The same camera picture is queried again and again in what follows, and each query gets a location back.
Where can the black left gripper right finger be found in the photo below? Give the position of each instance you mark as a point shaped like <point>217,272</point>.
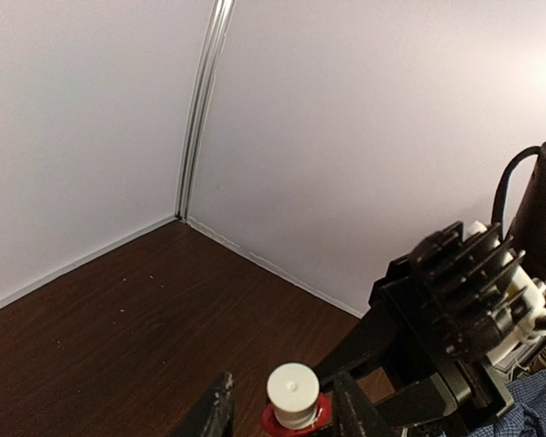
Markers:
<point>353,414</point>

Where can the right aluminium corner post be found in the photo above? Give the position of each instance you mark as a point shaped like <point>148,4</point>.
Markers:
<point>213,45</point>

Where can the red nail polish bottle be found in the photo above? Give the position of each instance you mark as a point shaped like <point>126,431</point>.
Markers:
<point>279,423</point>

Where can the blue checked shirt forearm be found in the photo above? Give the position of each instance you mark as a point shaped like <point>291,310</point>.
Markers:
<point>527,417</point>

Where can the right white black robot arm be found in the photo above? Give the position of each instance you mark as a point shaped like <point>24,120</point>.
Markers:
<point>519,208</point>

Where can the white nail polish cap brush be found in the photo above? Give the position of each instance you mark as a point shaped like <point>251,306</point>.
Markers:
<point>293,387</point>

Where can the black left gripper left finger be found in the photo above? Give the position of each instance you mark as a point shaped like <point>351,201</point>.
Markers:
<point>213,413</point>

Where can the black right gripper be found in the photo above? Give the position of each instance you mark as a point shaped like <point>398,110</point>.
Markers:
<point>405,332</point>

